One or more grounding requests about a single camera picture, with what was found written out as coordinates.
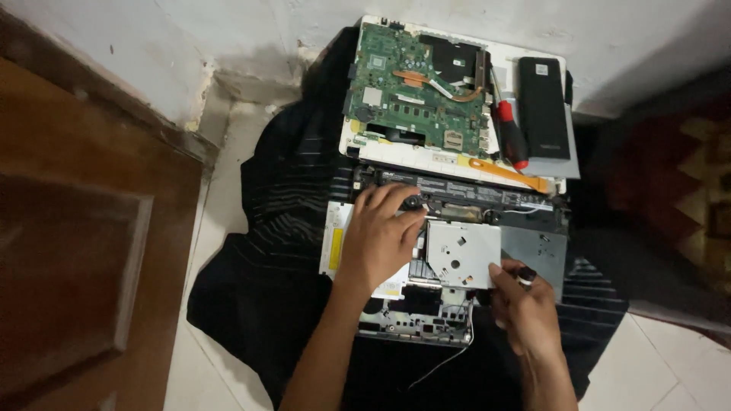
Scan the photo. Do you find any person's left hand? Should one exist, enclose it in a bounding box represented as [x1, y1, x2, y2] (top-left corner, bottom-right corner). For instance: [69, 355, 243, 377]
[334, 183, 429, 295]

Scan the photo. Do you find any person's right hand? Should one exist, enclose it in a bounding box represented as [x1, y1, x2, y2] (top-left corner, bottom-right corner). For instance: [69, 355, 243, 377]
[487, 258, 565, 359]

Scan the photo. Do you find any silver metal optical drive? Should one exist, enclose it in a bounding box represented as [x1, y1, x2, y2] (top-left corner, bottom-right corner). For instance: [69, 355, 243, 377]
[425, 220, 503, 291]

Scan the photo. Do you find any white drive with yellow label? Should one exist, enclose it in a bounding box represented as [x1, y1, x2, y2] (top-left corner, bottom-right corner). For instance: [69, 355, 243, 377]
[319, 200, 412, 301]

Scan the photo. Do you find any grey flat drive cover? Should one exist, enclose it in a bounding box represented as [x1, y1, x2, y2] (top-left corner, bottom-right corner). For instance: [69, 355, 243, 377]
[500, 225, 568, 303]

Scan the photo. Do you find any black laptop base chassis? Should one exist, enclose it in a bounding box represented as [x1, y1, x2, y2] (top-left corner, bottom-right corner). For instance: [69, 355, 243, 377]
[319, 164, 572, 349]

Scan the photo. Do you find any white laptop cover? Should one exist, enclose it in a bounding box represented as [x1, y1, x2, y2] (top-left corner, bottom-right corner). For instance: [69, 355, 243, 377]
[338, 15, 568, 195]

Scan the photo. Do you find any black striped cloth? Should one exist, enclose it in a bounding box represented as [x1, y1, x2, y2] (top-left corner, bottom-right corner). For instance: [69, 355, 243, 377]
[186, 25, 630, 411]

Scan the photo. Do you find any long black laptop battery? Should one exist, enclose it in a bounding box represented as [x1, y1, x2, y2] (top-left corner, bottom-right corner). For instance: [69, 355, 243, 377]
[365, 167, 556, 213]

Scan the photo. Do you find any orange plastic pry tool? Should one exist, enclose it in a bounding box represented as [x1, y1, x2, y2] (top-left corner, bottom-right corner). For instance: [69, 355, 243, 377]
[468, 157, 550, 194]

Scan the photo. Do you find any green laptop motherboard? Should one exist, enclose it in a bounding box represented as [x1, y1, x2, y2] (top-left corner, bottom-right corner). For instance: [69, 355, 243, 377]
[343, 22, 493, 158]

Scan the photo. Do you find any copper heat pipe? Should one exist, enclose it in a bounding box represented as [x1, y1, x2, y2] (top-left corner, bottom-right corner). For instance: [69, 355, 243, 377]
[393, 70, 485, 104]

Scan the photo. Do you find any red and black screwdriver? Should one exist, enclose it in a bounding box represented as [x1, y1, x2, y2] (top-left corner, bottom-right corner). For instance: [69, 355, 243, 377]
[491, 67, 530, 171]

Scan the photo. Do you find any dark patterned carpet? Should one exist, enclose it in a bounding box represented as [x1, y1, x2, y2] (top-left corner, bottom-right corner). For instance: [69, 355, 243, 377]
[571, 63, 731, 349]

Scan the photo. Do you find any black cooling fan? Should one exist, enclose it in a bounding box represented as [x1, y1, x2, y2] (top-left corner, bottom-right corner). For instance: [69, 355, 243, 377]
[418, 33, 486, 86]

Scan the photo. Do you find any black rectangular hard drive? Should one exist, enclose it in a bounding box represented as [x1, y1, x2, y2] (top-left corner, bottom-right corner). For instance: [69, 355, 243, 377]
[517, 56, 571, 161]

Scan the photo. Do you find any brown wooden door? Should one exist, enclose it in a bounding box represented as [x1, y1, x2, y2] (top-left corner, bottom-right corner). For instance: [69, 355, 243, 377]
[0, 8, 220, 411]

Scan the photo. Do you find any thin white wire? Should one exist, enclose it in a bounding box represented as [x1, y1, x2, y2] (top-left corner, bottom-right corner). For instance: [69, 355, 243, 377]
[407, 305, 476, 390]

